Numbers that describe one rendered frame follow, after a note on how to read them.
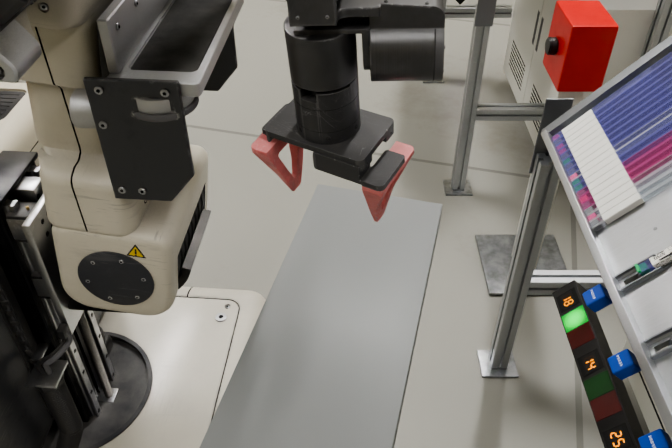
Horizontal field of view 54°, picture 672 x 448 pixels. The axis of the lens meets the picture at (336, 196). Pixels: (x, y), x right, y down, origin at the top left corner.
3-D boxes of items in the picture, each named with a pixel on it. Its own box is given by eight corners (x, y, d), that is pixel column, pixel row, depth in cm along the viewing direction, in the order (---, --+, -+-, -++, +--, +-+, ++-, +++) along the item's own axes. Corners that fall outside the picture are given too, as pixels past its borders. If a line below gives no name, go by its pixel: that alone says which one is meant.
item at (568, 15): (488, 295, 184) (545, 36, 134) (474, 237, 202) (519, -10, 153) (574, 295, 184) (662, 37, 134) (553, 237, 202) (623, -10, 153)
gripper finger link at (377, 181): (352, 180, 69) (347, 108, 62) (414, 202, 66) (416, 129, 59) (318, 223, 64) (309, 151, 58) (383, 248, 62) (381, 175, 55)
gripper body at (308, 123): (302, 106, 65) (294, 40, 59) (396, 134, 61) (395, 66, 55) (265, 145, 61) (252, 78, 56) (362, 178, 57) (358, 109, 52)
